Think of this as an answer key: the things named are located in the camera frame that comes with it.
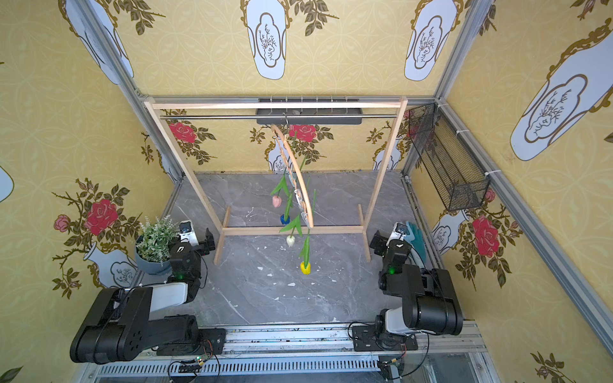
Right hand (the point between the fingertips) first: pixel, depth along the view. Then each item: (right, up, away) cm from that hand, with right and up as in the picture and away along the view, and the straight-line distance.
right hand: (390, 233), depth 92 cm
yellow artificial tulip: (-32, -8, -17) cm, 37 cm away
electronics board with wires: (-66, -36, -20) cm, 78 cm away
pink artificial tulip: (-44, +12, 0) cm, 45 cm away
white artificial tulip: (-36, +6, -14) cm, 38 cm away
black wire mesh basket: (+21, +21, -9) cm, 31 cm away
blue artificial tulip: (-41, +6, -4) cm, 42 cm away
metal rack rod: (-44, +45, -1) cm, 63 cm away
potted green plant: (-83, -4, -14) cm, 84 cm away
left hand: (-73, +2, -4) cm, 73 cm away
